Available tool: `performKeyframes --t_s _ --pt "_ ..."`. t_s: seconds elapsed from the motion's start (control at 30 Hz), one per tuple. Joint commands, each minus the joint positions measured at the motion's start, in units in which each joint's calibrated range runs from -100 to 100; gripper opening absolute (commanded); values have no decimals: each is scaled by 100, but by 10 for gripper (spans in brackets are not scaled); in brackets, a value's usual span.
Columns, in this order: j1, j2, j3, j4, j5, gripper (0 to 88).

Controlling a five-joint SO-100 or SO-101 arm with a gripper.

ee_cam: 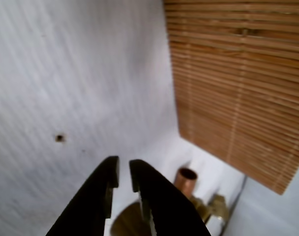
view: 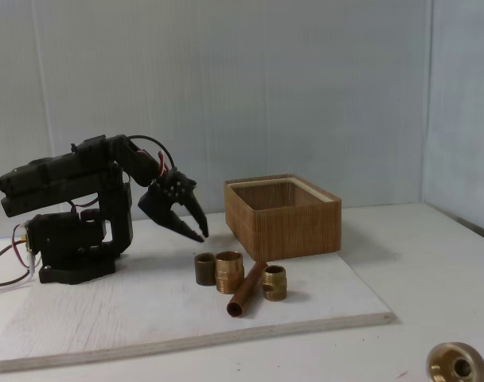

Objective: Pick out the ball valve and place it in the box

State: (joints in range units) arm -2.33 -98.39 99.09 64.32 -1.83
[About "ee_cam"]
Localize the short dark brass sleeve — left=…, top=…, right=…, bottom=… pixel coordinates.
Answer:
left=111, top=201, right=156, bottom=236

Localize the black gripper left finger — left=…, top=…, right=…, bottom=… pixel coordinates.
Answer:
left=45, top=155, right=120, bottom=236

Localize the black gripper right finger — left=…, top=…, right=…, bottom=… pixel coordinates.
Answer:
left=128, top=159, right=212, bottom=236

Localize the white plywood board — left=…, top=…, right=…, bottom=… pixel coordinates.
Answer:
left=0, top=0, right=247, bottom=236

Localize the stepped brass cap fitting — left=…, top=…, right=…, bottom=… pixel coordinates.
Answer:
left=208, top=193, right=229, bottom=219

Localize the slatted wooden box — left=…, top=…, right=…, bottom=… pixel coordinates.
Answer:
left=163, top=0, right=299, bottom=196

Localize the copper pipe piece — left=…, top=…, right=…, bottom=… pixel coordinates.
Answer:
left=173, top=167, right=198, bottom=197

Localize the brass threaded nipple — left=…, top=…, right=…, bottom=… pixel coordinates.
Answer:
left=190, top=195, right=211, bottom=221

